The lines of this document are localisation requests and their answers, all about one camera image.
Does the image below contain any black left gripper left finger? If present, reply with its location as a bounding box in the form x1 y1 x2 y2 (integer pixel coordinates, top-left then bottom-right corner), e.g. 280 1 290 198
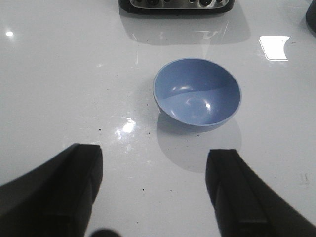
0 144 103 237

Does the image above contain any black and chrome toaster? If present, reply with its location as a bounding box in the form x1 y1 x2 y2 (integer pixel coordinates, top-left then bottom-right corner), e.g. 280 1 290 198
118 0 235 14

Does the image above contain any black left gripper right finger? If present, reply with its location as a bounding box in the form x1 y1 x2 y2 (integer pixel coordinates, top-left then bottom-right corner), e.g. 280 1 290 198
205 149 316 237

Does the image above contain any blue bowl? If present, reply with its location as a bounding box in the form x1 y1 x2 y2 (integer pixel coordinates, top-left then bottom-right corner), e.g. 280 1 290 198
153 58 242 132

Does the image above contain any dark blue saucepan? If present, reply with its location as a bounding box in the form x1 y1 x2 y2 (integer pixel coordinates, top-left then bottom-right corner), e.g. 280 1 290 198
306 0 316 28

